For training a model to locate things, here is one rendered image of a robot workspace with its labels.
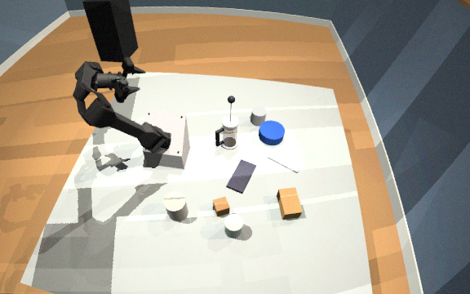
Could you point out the glass french press with black handle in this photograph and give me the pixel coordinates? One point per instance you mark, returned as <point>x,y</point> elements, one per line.
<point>229,129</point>

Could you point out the blue cylinder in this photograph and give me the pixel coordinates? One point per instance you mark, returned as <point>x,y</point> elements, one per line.
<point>271,132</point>

